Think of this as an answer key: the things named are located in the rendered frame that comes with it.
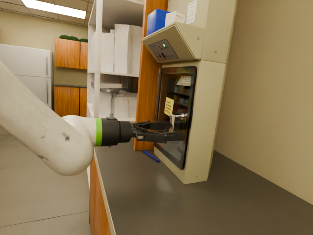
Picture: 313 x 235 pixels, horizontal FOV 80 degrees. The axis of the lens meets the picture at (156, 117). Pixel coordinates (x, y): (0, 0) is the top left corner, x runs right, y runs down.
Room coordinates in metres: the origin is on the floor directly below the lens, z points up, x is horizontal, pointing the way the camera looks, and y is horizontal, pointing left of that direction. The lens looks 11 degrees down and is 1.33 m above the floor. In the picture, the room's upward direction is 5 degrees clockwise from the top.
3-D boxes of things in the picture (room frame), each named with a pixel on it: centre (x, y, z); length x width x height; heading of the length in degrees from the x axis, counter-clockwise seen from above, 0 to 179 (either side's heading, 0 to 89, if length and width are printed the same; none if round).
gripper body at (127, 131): (0.63, 0.08, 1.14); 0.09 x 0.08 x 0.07; 114
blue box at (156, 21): (0.85, 0.01, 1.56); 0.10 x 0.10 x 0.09; 24
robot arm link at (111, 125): (0.60, 0.15, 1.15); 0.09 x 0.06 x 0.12; 24
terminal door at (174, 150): (0.81, -0.06, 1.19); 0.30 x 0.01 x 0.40; 24
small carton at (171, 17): (0.75, -0.03, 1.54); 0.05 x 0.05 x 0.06; 42
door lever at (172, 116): (0.70, -0.08, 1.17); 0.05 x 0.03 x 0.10; 114
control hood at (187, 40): (0.79, -0.01, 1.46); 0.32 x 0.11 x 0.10; 24
